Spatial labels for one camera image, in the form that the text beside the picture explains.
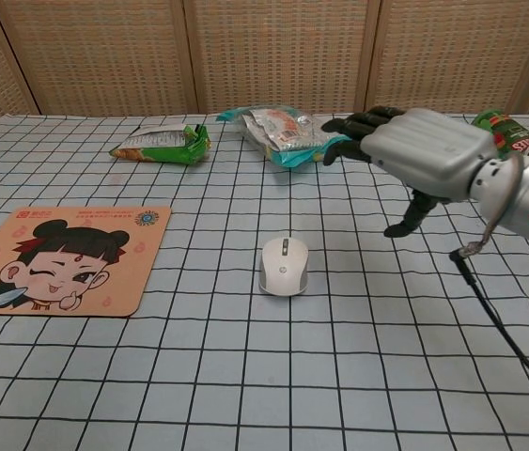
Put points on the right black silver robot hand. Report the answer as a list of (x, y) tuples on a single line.
[(433, 145)]

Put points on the green white snack bag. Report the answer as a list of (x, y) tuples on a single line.
[(165, 148)]

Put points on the white computer mouse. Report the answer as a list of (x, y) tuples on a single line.
[(284, 268)]

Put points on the teal clear snack bag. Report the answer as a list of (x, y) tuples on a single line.
[(287, 134)]

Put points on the green Pringles can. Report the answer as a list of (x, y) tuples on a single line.
[(510, 134)]

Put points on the orange cartoon girl mouse pad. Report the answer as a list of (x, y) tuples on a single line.
[(113, 282)]

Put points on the wooden rattan folding screen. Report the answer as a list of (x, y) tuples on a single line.
[(264, 56)]

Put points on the light blue checked tablecloth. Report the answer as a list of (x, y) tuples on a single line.
[(264, 366)]

